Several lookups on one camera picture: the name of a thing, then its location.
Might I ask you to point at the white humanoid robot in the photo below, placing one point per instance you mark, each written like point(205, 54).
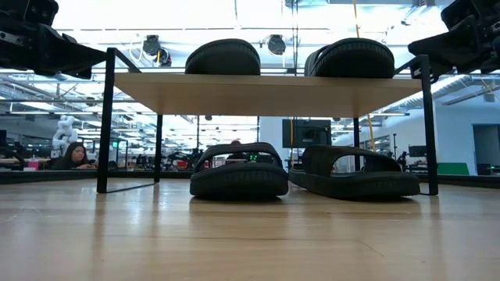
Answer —
point(64, 132)

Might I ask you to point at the black screen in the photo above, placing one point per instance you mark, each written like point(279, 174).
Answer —
point(306, 134)

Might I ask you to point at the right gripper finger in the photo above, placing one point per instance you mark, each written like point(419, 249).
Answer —
point(453, 47)

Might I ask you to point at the green panel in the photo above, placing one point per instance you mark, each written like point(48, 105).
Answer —
point(453, 168)

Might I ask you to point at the pink cup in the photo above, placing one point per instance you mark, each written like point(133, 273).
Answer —
point(33, 164)

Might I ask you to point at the person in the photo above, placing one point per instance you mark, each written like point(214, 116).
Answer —
point(74, 158)
point(235, 143)

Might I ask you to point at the black slide sandal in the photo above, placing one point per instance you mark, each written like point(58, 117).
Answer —
point(222, 58)
point(351, 60)
point(351, 185)
point(238, 181)

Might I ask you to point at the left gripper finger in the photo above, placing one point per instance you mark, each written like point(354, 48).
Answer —
point(66, 56)

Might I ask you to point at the wooden shelf with black legs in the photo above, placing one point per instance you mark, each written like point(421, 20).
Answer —
point(265, 95)

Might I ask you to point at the black round ceiling fixture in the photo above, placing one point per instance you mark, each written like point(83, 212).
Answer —
point(151, 45)
point(276, 45)

